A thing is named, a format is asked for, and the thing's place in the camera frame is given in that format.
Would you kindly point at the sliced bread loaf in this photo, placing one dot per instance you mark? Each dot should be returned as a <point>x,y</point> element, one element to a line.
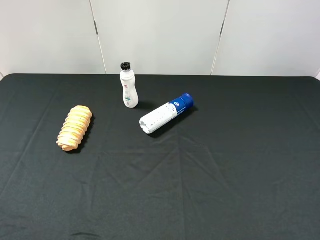
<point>74,128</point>

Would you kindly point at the white blue cylindrical can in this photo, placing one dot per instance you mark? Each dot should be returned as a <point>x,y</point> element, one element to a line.
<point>165,113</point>

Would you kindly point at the white bottle black cap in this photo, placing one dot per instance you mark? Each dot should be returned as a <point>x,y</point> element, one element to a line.
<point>128,80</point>

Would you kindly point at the black tablecloth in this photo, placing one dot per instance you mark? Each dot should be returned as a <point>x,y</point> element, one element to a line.
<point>242,164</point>

